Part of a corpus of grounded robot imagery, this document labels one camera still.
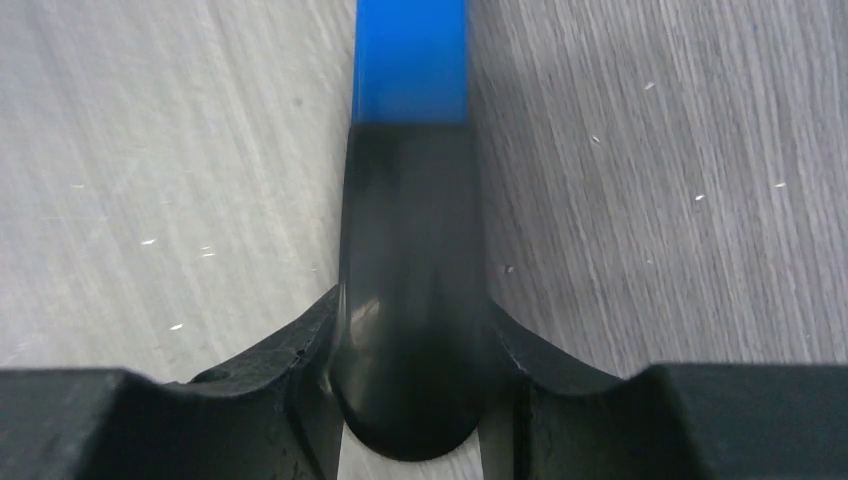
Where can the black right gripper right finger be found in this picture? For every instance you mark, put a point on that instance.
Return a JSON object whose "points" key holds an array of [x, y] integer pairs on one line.
{"points": [[560, 418]]}

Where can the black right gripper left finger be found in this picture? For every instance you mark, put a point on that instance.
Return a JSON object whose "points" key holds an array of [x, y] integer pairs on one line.
{"points": [[266, 413]]}

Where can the blue stapler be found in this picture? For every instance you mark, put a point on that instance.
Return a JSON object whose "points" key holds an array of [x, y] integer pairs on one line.
{"points": [[411, 365]]}

